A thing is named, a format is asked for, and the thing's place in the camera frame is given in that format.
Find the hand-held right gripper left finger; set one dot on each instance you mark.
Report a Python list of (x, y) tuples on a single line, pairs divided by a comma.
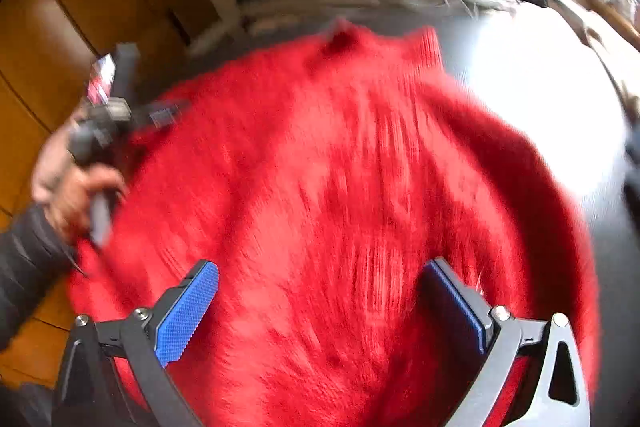
[(187, 312)]

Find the red knit sweater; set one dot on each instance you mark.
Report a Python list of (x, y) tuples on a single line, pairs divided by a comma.
[(325, 182)]

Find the person's left forearm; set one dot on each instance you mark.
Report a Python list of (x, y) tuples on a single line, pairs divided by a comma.
[(25, 267)]

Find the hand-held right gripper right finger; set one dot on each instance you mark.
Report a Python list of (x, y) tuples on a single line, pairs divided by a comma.
[(455, 307)]

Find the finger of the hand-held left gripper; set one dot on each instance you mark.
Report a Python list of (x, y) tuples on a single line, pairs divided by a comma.
[(160, 114)]

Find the wooden wardrobe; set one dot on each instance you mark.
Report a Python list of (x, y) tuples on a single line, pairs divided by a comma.
[(65, 7)]

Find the person's left hand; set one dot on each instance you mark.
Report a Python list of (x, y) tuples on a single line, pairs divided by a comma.
[(60, 197)]

